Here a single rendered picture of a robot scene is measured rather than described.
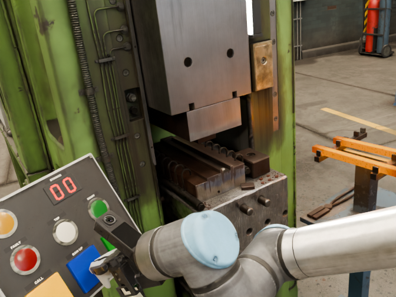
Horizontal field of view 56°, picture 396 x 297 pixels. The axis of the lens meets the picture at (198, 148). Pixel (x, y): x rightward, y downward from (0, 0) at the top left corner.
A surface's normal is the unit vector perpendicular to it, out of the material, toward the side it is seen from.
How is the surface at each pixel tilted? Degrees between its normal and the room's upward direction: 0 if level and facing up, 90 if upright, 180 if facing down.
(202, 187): 90
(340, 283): 0
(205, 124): 90
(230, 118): 90
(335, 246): 62
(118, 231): 28
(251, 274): 17
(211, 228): 55
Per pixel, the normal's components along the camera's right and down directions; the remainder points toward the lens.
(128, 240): 0.32, -0.77
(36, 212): 0.68, -0.36
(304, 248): -0.75, -0.15
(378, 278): -0.11, -0.92
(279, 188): 0.55, 0.26
